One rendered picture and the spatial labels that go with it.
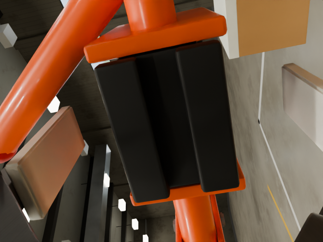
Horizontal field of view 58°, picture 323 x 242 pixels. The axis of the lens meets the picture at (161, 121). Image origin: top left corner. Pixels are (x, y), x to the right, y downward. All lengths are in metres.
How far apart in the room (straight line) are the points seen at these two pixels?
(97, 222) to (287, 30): 11.12
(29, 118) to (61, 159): 0.03
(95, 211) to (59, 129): 12.21
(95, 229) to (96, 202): 1.13
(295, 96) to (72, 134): 0.13
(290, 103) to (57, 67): 0.13
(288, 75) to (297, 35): 1.53
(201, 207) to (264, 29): 1.49
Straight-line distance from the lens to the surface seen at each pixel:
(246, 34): 1.61
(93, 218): 12.27
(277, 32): 1.66
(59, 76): 0.17
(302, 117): 0.17
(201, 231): 0.18
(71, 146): 0.18
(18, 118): 0.18
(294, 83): 0.17
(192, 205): 0.17
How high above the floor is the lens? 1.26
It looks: 6 degrees up
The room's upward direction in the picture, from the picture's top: 100 degrees counter-clockwise
